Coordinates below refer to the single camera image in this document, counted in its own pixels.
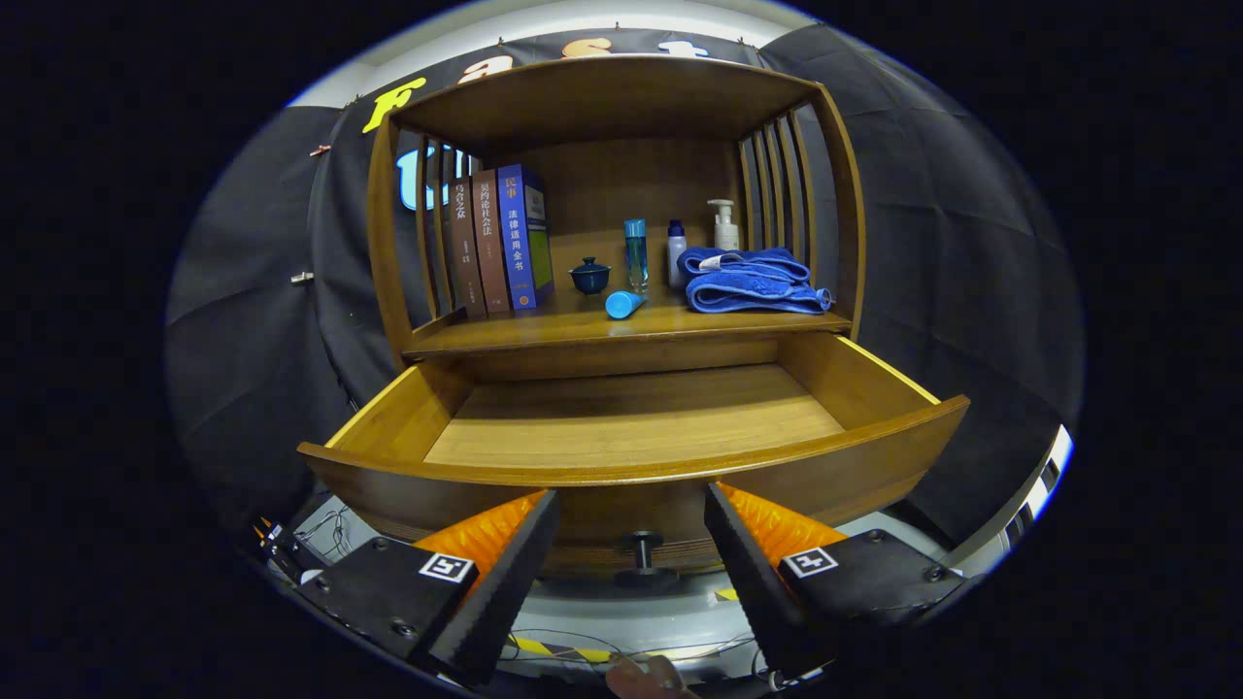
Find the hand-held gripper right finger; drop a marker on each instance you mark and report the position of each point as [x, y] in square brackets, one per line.
[757, 587]

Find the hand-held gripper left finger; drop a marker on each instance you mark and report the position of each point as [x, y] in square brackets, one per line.
[505, 587]

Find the wooden drawer with black knob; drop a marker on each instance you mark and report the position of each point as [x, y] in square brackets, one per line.
[631, 417]

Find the blue cosmetic tube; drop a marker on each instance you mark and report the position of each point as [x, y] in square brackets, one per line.
[621, 305]

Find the wooden countertop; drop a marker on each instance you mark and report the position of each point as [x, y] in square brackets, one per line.
[563, 325]

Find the brown wooden cabinet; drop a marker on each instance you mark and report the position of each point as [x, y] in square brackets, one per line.
[602, 107]

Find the yellow black striped tape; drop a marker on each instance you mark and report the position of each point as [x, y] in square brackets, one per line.
[544, 646]

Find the folded blue towel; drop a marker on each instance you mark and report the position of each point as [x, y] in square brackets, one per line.
[748, 286]

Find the dark blue lidded teacup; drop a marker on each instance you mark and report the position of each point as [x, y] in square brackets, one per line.
[589, 279]

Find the white bottle with blue cap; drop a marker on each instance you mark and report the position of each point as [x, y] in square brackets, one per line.
[676, 262]

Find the dark brown book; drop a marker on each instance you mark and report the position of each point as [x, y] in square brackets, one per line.
[466, 252]

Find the reddish brown book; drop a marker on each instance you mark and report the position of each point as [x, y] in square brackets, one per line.
[490, 243]

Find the thick blue book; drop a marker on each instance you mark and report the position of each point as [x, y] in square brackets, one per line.
[517, 238]

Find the tall teal glass bottle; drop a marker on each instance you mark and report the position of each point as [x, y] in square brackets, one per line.
[636, 257]

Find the white pump bottle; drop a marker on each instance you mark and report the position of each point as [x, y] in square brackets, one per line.
[725, 233]

